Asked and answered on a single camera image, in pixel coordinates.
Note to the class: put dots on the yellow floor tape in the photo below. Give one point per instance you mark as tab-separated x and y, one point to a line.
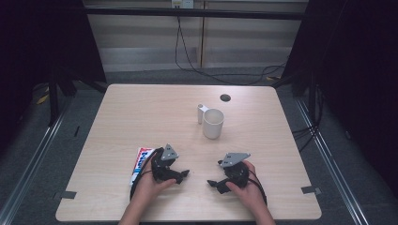
42	99

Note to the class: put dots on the person's left hand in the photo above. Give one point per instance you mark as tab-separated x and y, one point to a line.
148	189

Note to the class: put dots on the white red blue toothpaste tube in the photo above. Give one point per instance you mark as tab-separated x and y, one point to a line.
140	162

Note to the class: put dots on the person's right hand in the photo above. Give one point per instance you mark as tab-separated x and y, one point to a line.
250	193

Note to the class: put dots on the white cup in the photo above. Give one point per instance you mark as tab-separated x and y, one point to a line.
212	126

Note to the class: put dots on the dark curtain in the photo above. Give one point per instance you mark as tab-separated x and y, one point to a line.
356	78
47	40

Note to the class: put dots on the grey tape strip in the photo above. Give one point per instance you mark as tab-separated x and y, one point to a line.
310	189
65	195

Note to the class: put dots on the metal floor rail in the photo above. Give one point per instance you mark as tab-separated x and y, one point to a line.
37	156
331	165

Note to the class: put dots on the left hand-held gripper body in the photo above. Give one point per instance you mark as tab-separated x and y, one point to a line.
161	167

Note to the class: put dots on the small black floor strip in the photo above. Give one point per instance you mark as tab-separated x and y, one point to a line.
76	131

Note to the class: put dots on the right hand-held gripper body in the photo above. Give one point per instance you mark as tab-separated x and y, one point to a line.
237	172

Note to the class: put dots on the black metal stand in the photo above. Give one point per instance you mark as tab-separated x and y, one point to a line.
312	100
53	103

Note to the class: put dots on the black horizontal bar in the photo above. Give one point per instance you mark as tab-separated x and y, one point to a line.
187	13

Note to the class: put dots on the white wall socket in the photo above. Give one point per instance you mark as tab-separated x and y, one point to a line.
182	3

